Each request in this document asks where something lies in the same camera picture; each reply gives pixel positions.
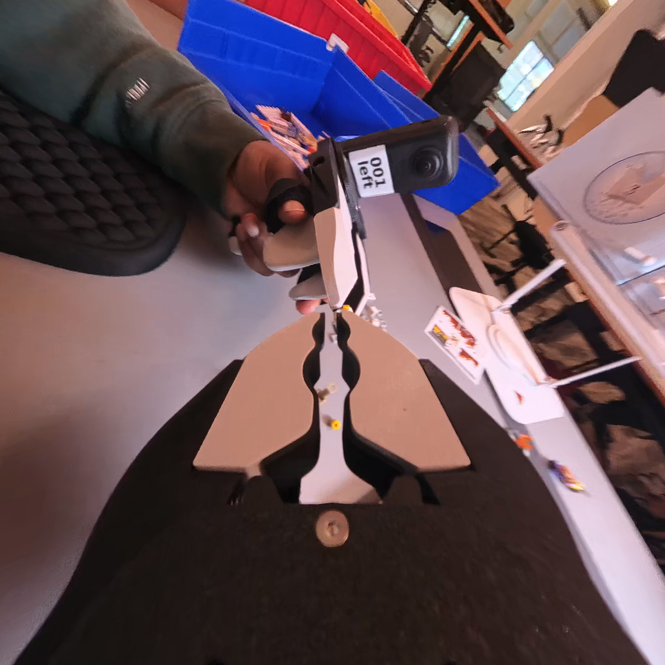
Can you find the white book stand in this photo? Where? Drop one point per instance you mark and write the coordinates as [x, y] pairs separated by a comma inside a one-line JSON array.
[[519, 374]]

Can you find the wooden top standing desk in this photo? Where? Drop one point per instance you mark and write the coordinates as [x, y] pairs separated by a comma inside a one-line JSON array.
[[493, 26]]

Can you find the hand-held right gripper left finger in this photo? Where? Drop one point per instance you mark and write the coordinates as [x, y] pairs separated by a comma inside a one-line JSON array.
[[260, 410]]

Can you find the person's left hand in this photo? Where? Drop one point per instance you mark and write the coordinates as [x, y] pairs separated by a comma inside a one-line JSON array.
[[249, 176]]

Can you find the yellow minifigure head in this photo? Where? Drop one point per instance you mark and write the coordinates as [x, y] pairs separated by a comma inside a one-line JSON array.
[[334, 424]]

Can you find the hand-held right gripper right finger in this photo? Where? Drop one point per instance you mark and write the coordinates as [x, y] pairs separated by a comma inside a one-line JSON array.
[[410, 410]]

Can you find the person's left forearm green sleeve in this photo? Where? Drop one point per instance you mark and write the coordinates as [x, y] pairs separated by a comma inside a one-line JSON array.
[[130, 78]]

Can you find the paned window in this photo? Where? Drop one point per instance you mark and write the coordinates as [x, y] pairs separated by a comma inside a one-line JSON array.
[[524, 72]]

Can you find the purple minifigure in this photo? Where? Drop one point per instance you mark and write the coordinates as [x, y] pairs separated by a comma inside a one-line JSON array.
[[566, 475]]

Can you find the red plastic bin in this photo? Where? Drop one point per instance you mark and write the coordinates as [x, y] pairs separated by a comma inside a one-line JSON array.
[[363, 47]]

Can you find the pale blue instruction booklet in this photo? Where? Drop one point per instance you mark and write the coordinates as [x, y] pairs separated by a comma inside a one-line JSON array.
[[597, 171]]

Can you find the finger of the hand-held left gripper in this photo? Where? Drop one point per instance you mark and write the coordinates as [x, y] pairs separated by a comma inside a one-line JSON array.
[[358, 275], [330, 249]]

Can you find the scattered assorted lego bricks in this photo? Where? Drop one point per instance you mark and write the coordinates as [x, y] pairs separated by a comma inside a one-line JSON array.
[[285, 130]]

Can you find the pile of small lego pieces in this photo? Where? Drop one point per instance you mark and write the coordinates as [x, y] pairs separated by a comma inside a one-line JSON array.
[[374, 317]]

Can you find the black mesh cushion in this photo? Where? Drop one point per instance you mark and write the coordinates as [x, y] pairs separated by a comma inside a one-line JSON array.
[[78, 197]]

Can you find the black office chair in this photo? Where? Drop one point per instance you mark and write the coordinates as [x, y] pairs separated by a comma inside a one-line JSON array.
[[462, 88]]

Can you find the lego sticker sheet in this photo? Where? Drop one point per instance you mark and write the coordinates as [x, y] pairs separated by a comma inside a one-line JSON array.
[[457, 343]]

